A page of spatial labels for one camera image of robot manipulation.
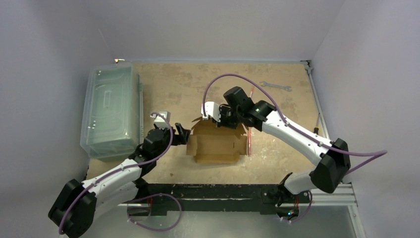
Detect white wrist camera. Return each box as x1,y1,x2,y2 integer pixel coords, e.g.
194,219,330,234
201,101,220,122
150,111,171,128

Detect aluminium frame rail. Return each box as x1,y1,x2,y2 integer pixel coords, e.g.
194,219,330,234
113,184,356,225

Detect brown cardboard box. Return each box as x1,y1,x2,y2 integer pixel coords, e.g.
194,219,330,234
186,118,248,164

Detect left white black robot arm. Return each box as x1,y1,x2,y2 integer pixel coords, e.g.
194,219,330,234
48,123,191,238

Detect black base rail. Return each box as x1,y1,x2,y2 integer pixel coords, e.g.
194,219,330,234
116,183,311,218

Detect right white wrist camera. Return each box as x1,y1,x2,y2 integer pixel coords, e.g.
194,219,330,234
201,101,220,122

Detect yellow black screwdriver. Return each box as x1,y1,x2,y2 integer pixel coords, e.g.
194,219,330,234
313,113,320,135

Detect silver open-end wrench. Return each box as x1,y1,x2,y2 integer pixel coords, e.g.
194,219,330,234
260,81,292,92

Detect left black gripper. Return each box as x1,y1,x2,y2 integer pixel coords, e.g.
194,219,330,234
154,122,189,160

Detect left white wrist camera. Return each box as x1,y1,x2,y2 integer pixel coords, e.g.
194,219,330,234
150,111,171,128

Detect clear plastic storage bin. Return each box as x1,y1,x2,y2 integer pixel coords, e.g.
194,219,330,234
80,62,144,160

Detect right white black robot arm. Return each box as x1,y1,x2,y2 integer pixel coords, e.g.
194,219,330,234
205,86,351,204

